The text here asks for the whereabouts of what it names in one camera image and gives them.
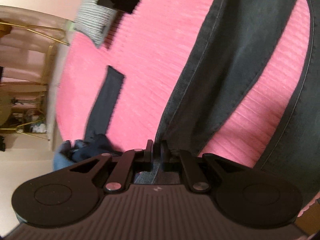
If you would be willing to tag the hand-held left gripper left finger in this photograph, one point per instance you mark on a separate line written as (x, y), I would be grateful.
(150, 155)

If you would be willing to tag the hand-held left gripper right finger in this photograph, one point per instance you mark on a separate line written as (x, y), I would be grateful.
(164, 157)

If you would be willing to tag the grey jeans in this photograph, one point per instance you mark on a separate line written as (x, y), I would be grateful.
(225, 55)

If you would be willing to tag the blue jeans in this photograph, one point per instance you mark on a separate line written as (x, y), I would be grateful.
(61, 157)

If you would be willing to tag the pink blanket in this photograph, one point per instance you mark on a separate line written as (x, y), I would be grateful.
(150, 55)

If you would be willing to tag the white window sill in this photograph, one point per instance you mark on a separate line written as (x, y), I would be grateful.
(56, 100)

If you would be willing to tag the white bag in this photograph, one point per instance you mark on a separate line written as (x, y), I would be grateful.
(37, 128)

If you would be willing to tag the gold metal rack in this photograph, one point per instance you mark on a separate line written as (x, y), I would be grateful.
(47, 62)

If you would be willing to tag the grey checkered pillow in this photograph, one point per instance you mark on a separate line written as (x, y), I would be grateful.
(90, 22)

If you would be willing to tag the small green box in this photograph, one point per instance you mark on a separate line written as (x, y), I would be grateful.
(70, 25)

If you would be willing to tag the black rectangular object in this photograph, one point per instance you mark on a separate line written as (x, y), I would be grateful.
(117, 1)

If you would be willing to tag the pink curtain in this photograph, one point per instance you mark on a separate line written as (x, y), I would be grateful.
(22, 62)

